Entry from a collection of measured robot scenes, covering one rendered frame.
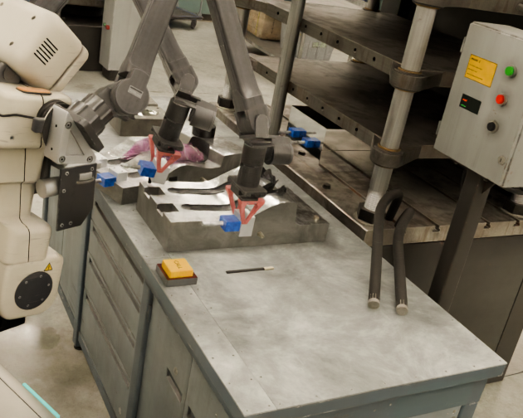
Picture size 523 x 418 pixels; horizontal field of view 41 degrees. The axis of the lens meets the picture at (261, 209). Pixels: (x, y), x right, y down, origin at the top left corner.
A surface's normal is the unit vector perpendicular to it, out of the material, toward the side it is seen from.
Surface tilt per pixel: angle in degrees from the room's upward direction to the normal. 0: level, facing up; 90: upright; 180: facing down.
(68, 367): 0
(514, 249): 90
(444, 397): 90
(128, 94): 67
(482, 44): 90
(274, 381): 0
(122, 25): 90
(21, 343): 0
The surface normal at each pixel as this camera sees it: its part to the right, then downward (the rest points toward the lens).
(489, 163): -0.88, 0.04
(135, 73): 0.52, 0.04
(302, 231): 0.44, 0.44
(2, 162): 0.74, 0.39
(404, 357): 0.18, -0.90
